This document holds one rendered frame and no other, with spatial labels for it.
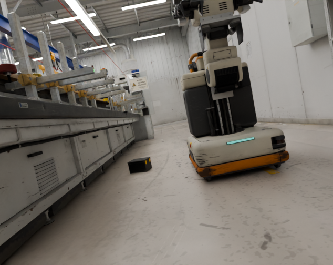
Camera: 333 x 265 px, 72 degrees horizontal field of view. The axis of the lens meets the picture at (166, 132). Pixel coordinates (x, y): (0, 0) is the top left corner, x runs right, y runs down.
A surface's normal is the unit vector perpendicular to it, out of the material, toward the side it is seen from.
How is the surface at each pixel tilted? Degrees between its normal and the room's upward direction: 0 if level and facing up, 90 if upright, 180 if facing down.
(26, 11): 90
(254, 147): 90
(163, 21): 90
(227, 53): 98
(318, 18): 90
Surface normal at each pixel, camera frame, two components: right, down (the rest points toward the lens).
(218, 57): 0.04, 0.21
